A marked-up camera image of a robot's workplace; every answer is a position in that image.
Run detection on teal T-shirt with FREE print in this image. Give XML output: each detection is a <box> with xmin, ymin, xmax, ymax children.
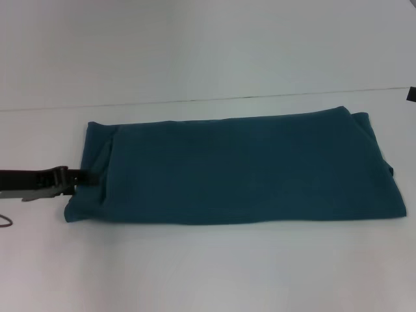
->
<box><xmin>64</xmin><ymin>105</ymin><xmax>409</xmax><ymax>226</ymax></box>

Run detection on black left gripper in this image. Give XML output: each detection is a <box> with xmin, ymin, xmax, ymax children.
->
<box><xmin>0</xmin><ymin>166</ymin><xmax>99</xmax><ymax>203</ymax></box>

